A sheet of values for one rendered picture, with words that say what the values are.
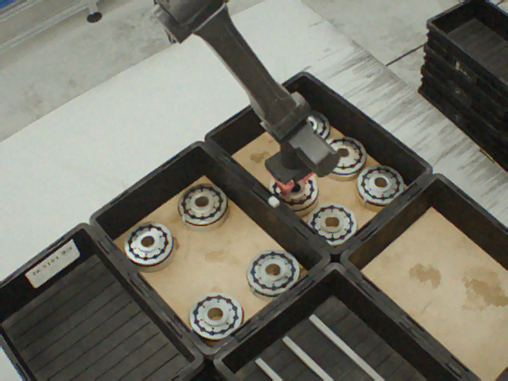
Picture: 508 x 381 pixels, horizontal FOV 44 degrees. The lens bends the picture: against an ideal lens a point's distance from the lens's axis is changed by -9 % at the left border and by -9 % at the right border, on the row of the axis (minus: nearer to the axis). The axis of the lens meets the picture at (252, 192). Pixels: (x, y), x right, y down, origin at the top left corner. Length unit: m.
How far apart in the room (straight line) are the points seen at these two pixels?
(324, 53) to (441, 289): 0.86
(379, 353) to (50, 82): 2.22
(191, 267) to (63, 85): 1.82
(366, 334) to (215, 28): 0.66
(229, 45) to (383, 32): 2.17
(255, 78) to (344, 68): 0.86
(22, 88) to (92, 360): 2.01
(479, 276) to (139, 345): 0.70
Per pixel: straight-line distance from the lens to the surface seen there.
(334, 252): 1.27
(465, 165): 1.72
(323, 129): 1.54
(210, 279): 1.37
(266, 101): 1.12
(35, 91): 3.11
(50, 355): 1.37
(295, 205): 1.41
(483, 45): 2.40
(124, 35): 3.23
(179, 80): 1.91
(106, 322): 1.37
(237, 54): 1.01
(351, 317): 1.32
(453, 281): 1.38
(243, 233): 1.41
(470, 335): 1.33
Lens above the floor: 2.02
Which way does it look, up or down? 54 degrees down
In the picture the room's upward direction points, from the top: 7 degrees counter-clockwise
